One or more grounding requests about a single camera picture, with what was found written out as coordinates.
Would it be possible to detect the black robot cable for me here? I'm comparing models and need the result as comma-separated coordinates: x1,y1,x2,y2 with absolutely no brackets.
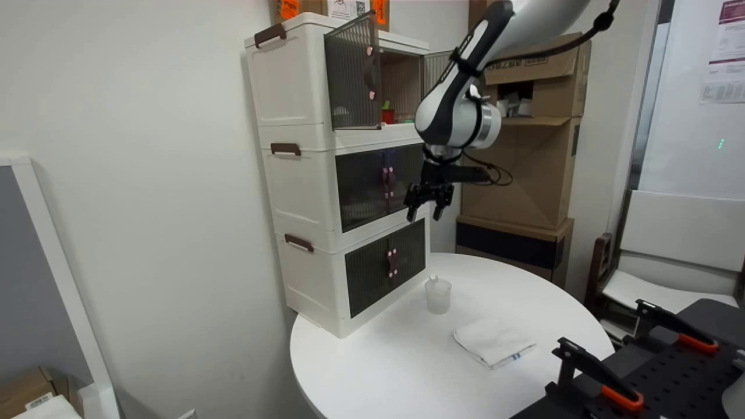
461,149,517,190

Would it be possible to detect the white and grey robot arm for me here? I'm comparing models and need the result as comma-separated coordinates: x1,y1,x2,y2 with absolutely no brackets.
406,0,619,220

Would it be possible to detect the grey partition panel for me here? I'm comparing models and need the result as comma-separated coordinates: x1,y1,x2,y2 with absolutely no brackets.
0,154,122,419

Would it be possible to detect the folded white cloth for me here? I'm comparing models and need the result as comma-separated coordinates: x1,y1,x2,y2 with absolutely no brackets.
452,317,536,369

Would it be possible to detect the red cup on shelf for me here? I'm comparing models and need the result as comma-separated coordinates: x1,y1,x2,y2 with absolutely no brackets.
382,110,395,124

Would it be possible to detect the white three-tier storage cabinet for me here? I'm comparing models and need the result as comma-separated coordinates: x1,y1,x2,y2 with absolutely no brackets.
246,12,446,337

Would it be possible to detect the cardboard box at floor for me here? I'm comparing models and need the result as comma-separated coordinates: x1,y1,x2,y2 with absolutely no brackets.
0,369,83,419

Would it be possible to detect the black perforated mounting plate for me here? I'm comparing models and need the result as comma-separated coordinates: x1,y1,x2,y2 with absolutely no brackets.
514,299,745,419

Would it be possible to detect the orange box on cabinet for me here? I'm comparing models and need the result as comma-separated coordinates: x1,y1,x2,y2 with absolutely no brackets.
278,0,390,30

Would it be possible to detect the tall brown cardboard box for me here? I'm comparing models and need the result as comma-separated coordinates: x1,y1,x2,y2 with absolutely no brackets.
457,42,591,287

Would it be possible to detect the black clamp with orange handle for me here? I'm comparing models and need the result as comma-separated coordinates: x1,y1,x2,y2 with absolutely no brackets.
553,337,645,412

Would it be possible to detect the small white plastic jug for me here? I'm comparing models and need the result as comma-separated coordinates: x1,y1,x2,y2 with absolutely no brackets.
423,277,452,314

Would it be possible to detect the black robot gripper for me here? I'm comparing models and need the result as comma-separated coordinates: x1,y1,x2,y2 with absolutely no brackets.
406,163,488,222

